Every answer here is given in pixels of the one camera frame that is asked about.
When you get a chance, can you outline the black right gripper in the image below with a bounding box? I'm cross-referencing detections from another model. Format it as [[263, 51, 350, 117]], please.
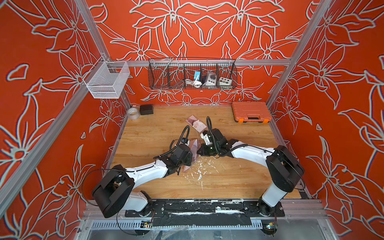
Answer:
[[195, 143, 221, 157]]

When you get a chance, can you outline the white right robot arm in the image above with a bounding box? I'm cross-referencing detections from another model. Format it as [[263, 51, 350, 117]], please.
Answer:
[[198, 129, 305, 216]]

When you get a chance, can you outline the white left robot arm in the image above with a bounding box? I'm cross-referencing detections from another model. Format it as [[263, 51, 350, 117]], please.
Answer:
[[92, 144, 193, 218]]

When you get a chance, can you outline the pink paper packet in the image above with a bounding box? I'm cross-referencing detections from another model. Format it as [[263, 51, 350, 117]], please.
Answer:
[[186, 115, 207, 133]]

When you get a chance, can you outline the orange plastic tool case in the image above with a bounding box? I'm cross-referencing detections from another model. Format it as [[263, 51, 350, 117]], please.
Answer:
[[232, 101, 272, 124]]

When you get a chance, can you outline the small black box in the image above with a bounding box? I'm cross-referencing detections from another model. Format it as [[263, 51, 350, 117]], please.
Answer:
[[139, 104, 154, 116]]

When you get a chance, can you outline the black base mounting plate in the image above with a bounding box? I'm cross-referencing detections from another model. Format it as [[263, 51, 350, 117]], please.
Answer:
[[123, 199, 285, 227]]

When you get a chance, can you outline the clear tape roll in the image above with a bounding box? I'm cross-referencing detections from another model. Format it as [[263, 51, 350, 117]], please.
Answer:
[[127, 108, 141, 120]]

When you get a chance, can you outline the white dotted cube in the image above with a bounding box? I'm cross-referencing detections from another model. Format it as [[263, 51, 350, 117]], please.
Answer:
[[219, 77, 232, 89]]

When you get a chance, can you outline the white round-dial device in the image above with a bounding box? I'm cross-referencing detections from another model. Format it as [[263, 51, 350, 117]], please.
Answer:
[[204, 72, 217, 87]]

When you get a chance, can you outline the blue small box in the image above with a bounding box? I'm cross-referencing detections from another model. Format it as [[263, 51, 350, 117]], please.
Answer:
[[194, 71, 201, 82]]

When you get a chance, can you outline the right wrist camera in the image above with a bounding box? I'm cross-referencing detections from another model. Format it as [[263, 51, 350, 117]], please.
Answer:
[[200, 131, 212, 146]]

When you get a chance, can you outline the white coiled cable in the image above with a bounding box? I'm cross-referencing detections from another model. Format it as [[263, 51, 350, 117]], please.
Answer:
[[184, 78, 202, 89]]

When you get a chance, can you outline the black wire wall basket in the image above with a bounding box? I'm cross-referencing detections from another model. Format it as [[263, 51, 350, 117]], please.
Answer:
[[148, 57, 238, 90]]

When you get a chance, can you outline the white mesh wall basket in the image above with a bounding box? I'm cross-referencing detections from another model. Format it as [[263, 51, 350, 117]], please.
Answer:
[[84, 62, 131, 99]]

